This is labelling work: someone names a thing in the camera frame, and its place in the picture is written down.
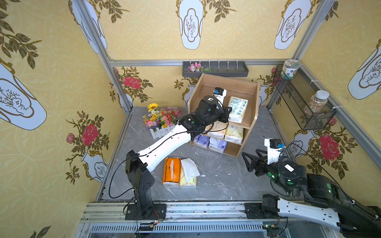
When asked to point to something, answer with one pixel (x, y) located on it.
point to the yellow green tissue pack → (234, 134)
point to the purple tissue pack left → (201, 141)
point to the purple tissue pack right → (217, 145)
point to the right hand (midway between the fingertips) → (248, 152)
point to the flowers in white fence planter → (161, 121)
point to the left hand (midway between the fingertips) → (224, 106)
